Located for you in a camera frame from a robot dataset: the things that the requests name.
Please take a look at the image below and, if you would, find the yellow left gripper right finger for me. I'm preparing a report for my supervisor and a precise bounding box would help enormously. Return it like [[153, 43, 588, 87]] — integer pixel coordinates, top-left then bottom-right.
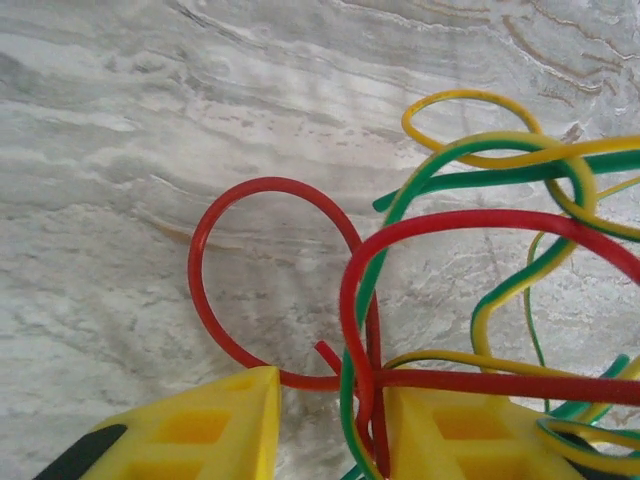
[[382, 384, 609, 480]]

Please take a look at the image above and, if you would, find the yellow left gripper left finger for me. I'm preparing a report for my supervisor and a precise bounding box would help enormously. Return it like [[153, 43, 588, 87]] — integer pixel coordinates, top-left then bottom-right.
[[29, 366, 283, 480]]

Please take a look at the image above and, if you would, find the thick yellow-green striped cable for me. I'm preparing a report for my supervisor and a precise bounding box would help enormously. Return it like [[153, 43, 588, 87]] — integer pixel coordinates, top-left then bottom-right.
[[339, 130, 599, 480]]

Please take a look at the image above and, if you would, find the yellow cable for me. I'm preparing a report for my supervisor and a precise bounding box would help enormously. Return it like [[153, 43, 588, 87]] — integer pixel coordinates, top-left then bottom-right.
[[402, 88, 640, 171]]

